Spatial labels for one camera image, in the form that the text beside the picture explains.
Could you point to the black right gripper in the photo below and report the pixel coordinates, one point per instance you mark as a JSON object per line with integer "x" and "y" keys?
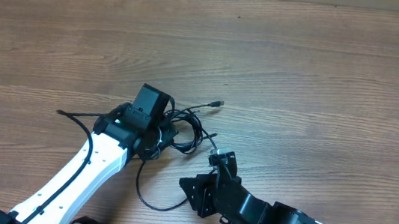
{"x": 203, "y": 202}

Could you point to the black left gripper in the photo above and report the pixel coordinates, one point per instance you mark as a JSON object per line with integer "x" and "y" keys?
{"x": 167, "y": 138}

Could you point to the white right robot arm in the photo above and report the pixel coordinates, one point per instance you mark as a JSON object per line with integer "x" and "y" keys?
{"x": 222, "y": 192}

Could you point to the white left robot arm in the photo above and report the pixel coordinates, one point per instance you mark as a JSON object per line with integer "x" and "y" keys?
{"x": 115, "y": 139}

